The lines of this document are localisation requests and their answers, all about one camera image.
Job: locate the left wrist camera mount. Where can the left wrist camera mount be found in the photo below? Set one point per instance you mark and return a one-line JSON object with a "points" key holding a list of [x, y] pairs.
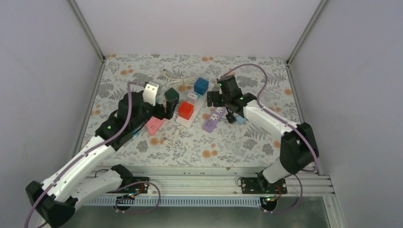
{"points": [[150, 93]]}

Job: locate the purple power strip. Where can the purple power strip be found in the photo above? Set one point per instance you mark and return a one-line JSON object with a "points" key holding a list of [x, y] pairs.
{"points": [[213, 119]]}

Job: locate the pink triangular power strip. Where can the pink triangular power strip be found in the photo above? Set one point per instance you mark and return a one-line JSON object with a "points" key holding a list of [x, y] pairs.
{"points": [[153, 125]]}

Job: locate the red cube socket adapter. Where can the red cube socket adapter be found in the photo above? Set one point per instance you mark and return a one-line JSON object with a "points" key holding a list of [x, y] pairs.
{"points": [[185, 110]]}

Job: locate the white multicolour power strip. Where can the white multicolour power strip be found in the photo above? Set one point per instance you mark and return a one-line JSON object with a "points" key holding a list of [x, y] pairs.
{"points": [[201, 102]]}

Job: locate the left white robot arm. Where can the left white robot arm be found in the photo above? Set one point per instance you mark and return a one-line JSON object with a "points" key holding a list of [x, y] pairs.
{"points": [[57, 198]]}

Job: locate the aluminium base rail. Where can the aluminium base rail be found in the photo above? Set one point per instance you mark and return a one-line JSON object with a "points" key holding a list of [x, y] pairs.
{"points": [[233, 184]]}

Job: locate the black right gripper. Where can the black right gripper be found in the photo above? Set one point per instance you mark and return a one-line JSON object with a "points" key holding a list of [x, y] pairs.
{"points": [[216, 102]]}

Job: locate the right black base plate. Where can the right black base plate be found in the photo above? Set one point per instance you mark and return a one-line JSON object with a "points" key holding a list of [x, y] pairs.
{"points": [[252, 185]]}

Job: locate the dark green cube adapter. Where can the dark green cube adapter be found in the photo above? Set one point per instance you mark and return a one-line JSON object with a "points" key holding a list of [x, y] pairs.
{"points": [[171, 97]]}

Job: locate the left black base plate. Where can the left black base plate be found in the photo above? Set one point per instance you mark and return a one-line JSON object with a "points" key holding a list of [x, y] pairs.
{"points": [[139, 188]]}

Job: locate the light blue small adapter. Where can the light blue small adapter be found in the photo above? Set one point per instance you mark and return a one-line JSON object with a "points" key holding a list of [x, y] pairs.
{"points": [[240, 120]]}

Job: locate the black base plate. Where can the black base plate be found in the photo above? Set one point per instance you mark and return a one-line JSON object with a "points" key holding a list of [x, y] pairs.
{"points": [[252, 185], [139, 188]]}

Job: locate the blue cube socket adapter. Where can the blue cube socket adapter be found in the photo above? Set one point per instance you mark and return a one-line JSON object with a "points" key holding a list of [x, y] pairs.
{"points": [[201, 86]]}

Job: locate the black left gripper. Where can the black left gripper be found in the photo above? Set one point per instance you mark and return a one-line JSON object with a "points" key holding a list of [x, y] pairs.
{"points": [[169, 110]]}

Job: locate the floral patterned table mat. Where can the floral patterned table mat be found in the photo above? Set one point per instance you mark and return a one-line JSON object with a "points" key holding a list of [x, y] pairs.
{"points": [[228, 145]]}

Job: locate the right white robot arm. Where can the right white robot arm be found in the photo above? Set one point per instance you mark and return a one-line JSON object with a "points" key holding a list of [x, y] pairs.
{"points": [[296, 142]]}

